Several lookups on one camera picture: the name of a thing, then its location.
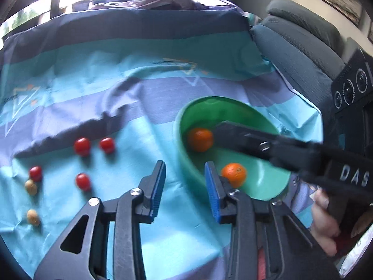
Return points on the orange fruit upper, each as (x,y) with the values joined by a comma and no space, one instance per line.
(200,139)

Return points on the striped blue tablecloth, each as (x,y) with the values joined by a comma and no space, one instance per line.
(126,74)

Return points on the red tomato back right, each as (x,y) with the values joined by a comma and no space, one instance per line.
(107,145)

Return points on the lower tan longan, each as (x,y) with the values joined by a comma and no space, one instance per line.
(33,218)

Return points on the orange fruit lower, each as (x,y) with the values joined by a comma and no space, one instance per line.
(235,173)

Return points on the orange fruit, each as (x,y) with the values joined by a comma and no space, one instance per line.
(200,139)
(235,173)

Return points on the pink crumpled cloth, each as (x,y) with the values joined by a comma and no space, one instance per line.
(152,5)

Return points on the red cherry tomato with stem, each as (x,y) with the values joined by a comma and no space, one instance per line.
(35,173)

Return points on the red tomato front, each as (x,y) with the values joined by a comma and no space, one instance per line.
(83,182)

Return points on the red tomato back middle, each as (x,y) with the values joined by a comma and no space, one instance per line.
(82,146)

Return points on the tan longan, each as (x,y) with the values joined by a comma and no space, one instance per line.
(31,187)
(33,218)

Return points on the grey sofa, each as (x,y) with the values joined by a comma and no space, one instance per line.
(306,48)

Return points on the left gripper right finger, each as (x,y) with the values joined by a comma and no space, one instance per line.
(264,235)

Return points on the upper tan longan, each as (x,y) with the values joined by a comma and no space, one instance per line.
(31,187)

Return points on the right hand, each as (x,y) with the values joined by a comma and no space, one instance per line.
(324,227)

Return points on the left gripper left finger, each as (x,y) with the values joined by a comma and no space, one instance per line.
(80,252)

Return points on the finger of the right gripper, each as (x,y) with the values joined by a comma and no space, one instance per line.
(281,151)

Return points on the green plastic bowl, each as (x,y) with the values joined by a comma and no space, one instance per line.
(263,182)

